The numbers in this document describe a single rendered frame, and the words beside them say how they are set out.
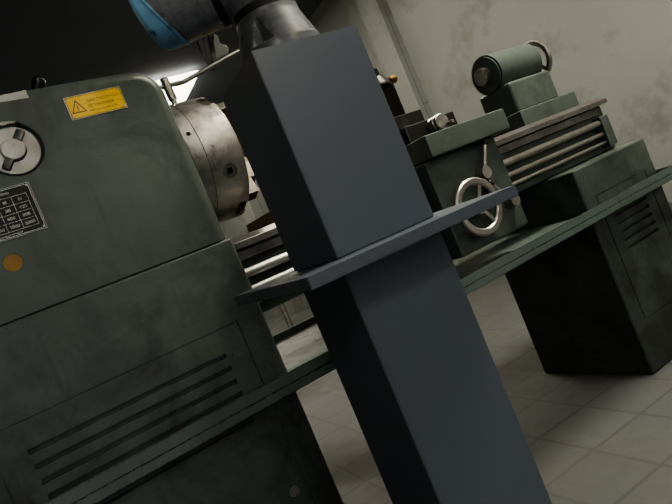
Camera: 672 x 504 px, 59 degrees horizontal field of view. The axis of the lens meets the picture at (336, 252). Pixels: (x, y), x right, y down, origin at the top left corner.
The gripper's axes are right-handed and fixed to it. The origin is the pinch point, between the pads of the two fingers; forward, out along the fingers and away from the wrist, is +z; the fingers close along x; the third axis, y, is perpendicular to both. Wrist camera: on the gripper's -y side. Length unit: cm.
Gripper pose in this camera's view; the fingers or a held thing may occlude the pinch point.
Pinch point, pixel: (211, 66)
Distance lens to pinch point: 173.5
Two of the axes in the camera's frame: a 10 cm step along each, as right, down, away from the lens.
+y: 7.9, -3.5, 5.1
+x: -5.9, -1.9, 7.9
